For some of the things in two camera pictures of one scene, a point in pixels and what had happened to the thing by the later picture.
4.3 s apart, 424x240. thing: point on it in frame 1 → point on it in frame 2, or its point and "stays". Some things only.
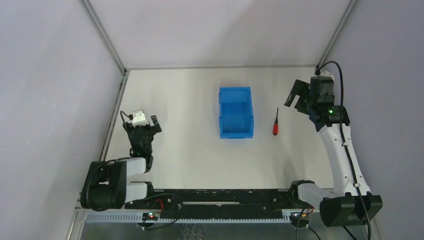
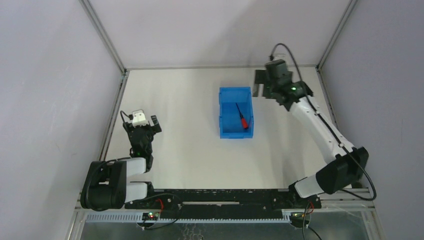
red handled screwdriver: [275, 127] → [244, 121]
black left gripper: [142, 128] stays
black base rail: [217, 204] stays
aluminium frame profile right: [352, 4] stays
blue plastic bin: [236, 118] stays
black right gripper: [301, 100] → [262, 84]
